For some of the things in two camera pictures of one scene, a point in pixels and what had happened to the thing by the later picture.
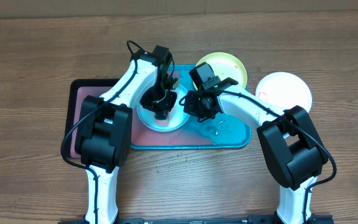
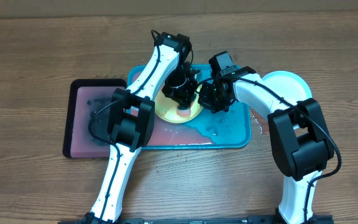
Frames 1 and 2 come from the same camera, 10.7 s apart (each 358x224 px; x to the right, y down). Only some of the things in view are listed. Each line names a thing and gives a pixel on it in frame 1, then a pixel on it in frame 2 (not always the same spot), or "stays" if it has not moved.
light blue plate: [176, 119] to [289, 86]
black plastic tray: [78, 89] stays
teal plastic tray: [212, 133] stays
